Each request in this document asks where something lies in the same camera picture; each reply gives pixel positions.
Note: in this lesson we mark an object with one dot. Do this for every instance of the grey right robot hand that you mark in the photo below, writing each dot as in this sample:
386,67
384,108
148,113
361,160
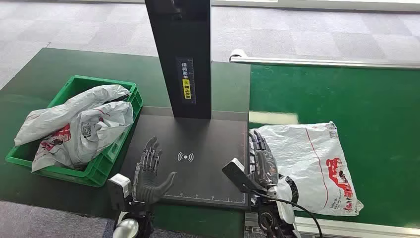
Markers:
266,164

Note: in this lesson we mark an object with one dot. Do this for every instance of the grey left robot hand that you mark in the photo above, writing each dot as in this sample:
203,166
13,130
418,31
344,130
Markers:
147,184

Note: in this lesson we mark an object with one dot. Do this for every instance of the white package with red print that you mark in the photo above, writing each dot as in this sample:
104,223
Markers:
311,164

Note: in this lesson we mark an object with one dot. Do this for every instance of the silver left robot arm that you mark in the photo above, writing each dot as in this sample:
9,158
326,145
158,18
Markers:
133,223

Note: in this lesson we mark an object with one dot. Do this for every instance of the white package with QR code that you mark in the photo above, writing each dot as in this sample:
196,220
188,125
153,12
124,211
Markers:
105,128

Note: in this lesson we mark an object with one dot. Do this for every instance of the plain white plastic package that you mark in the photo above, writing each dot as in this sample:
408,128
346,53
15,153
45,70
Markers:
55,115

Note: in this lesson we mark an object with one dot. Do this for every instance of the green conveyor belt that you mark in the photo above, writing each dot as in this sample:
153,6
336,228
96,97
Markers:
367,95

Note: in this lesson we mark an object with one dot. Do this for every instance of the green plastic crate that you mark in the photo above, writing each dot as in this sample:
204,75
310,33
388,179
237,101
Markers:
95,170

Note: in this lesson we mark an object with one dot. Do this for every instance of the black scanner platform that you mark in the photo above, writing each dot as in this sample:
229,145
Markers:
203,144

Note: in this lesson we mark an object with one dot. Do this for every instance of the column label with yellow patch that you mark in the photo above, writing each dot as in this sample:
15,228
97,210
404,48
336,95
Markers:
186,80

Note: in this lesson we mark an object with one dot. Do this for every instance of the black scanner column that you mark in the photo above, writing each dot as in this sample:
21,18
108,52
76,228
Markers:
177,39

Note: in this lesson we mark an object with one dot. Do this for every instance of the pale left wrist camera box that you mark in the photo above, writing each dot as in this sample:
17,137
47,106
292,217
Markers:
118,192

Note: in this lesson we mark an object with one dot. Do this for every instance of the silver conveyor side rail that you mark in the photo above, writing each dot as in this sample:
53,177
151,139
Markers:
354,230
321,61

